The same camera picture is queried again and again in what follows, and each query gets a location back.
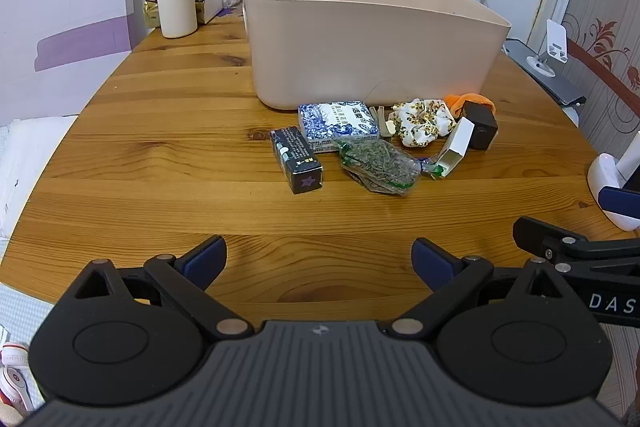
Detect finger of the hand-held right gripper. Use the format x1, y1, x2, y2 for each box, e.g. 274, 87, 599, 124
598, 187, 640, 214
513, 216, 640, 279

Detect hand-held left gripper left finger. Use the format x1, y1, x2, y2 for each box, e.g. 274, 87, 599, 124
72, 234, 254, 339

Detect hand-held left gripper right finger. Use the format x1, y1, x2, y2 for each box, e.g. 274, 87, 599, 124
385, 237, 571, 339

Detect white rounded device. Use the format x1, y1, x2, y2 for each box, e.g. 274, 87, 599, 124
586, 127, 640, 230

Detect green wrapped candy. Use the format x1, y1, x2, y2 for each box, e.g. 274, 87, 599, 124
417, 157, 446, 180

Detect clear bag of dried herbs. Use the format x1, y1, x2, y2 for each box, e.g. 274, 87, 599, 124
338, 138, 422, 196

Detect small white open box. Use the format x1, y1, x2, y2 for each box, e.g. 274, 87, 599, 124
436, 117, 476, 178

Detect dark box with purple star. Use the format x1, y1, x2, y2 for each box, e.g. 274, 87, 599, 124
270, 127, 323, 195

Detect floral fabric scrunchie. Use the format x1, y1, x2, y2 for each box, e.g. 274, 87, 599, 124
390, 98, 458, 148

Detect black cube box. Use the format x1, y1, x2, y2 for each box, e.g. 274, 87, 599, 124
460, 100, 500, 151

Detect blue and white patterned box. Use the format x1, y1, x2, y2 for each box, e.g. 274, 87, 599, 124
298, 102, 382, 154

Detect orange fuzzy cloth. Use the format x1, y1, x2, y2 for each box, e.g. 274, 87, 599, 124
443, 92, 497, 116

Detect white phone stand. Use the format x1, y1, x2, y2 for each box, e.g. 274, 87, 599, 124
526, 19, 570, 74

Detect blue checked bedsheet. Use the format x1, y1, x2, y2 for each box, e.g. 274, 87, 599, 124
0, 237, 58, 413

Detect white pillow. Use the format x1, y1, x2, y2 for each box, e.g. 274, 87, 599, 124
0, 116, 78, 242

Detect red and white headphones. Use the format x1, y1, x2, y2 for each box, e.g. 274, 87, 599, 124
0, 341, 43, 412

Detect beige plastic storage bin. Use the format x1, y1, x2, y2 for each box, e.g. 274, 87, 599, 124
239, 0, 512, 110

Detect gold foil packet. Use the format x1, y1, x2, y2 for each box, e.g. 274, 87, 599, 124
143, 0, 162, 29

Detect tissue box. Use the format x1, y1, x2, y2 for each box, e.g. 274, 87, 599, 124
193, 0, 225, 25

